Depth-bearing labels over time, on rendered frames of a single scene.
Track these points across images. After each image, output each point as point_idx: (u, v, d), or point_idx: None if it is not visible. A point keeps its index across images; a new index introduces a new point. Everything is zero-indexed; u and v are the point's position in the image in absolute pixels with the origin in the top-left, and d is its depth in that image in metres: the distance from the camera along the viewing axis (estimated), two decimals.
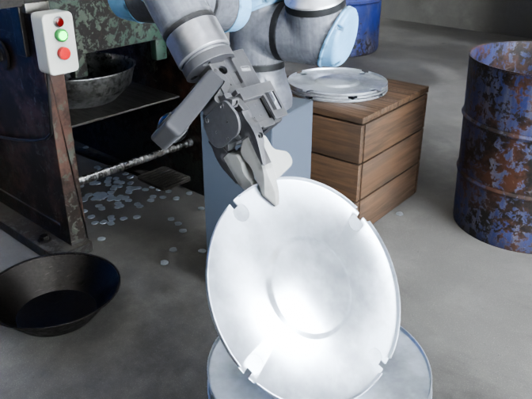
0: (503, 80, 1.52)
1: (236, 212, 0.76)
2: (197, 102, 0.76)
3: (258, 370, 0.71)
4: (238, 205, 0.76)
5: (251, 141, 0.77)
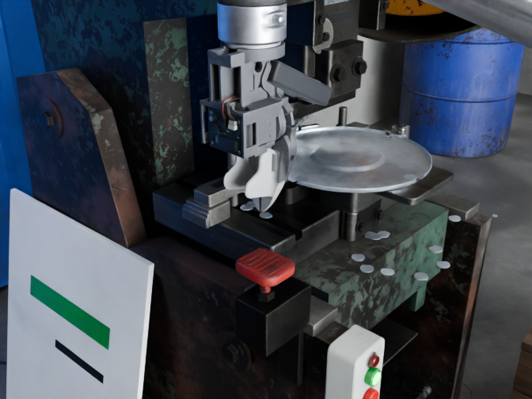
0: None
1: (385, 137, 1.19)
2: None
3: None
4: (391, 138, 1.19)
5: None
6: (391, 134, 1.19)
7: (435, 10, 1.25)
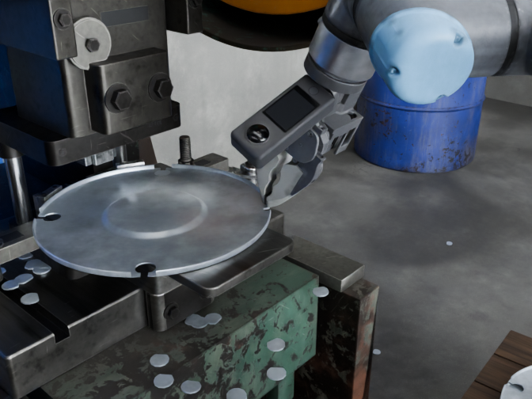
0: None
1: None
2: (297, 135, 0.66)
3: None
4: None
5: (302, 177, 0.73)
6: (239, 174, 0.88)
7: None
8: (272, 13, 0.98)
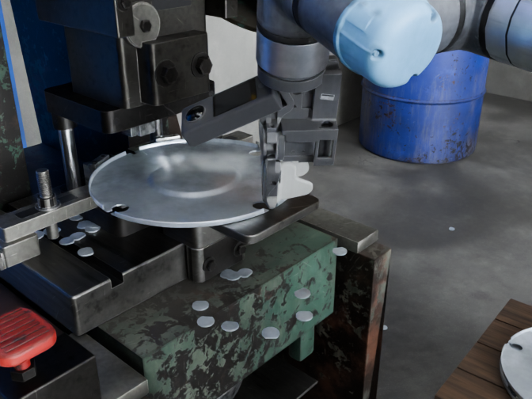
0: None
1: None
2: (231, 124, 0.67)
3: None
4: None
5: (265, 177, 0.72)
6: None
7: None
8: None
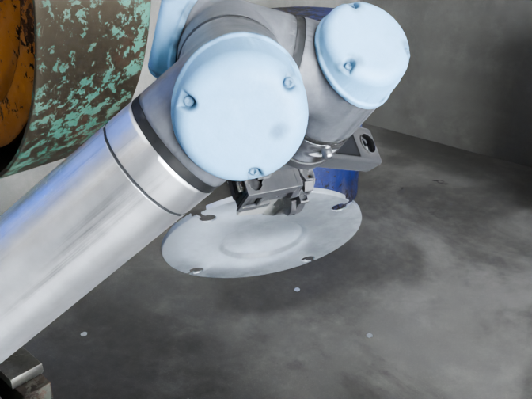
0: None
1: None
2: None
3: None
4: None
5: None
6: None
7: None
8: None
